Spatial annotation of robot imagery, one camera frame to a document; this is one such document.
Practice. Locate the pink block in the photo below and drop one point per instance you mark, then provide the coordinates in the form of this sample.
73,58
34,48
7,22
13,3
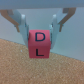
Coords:
39,44

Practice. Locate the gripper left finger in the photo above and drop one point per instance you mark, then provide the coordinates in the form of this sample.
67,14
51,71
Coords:
20,23

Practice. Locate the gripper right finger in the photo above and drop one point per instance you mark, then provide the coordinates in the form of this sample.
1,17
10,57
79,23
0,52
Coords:
56,22

